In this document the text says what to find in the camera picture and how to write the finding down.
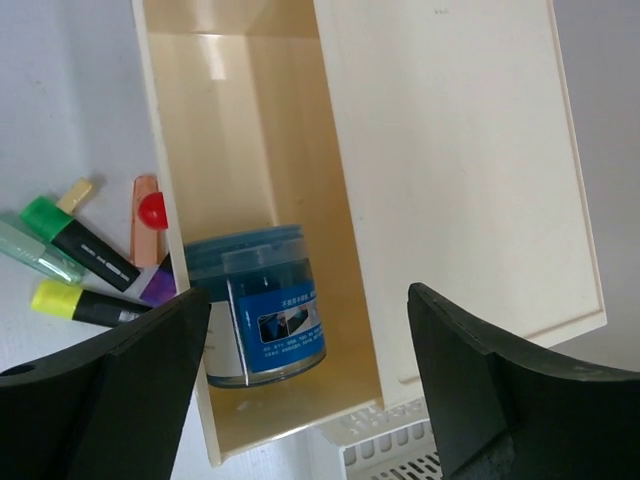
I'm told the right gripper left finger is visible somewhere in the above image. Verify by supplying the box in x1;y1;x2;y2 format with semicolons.
1;289;210;479

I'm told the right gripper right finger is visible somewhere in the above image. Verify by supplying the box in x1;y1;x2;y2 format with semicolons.
407;283;639;479

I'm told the blue labelled jar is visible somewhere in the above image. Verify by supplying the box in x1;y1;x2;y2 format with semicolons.
185;225;327;389

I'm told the cream top drawer red knob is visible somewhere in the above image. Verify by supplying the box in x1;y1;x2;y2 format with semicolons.
132;1;382;466

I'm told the white plastic file organizer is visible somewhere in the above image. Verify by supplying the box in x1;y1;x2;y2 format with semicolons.
307;398;442;480

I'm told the yellow cap black marker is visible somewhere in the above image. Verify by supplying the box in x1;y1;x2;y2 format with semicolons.
31;280;151;328

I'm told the purple cap black marker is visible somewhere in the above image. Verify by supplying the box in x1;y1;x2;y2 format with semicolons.
139;254;177;307

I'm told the orange translucent tube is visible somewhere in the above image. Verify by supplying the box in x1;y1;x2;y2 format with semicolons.
130;175;168;268

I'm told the clear green tube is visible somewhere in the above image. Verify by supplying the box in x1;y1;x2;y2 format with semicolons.
1;213;86;284

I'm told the green cap black marker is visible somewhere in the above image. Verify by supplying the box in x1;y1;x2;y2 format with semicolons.
19;196;141;292

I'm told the cream wooden drawer cabinet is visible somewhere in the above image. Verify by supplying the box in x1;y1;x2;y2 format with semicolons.
315;1;607;408

